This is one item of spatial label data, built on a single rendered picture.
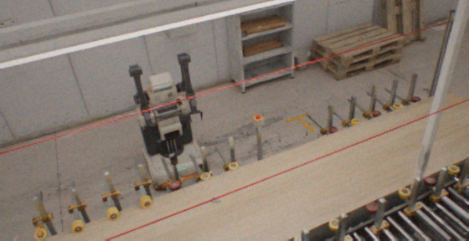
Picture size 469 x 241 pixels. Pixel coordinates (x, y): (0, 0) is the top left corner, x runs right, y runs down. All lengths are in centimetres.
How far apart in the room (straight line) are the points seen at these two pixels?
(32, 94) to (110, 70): 104
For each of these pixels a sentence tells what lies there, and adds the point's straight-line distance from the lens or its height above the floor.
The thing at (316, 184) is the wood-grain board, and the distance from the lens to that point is 304.
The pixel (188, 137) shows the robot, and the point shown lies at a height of 38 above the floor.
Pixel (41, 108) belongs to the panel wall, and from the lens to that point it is 567.
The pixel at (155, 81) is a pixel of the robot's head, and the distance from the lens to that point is 360.
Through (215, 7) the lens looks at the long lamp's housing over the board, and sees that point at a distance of 217.
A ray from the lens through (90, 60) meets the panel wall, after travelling 539.
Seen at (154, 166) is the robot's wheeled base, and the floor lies 28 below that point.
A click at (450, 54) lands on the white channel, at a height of 200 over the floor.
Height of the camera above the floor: 307
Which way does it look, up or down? 34 degrees down
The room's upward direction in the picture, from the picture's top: 5 degrees counter-clockwise
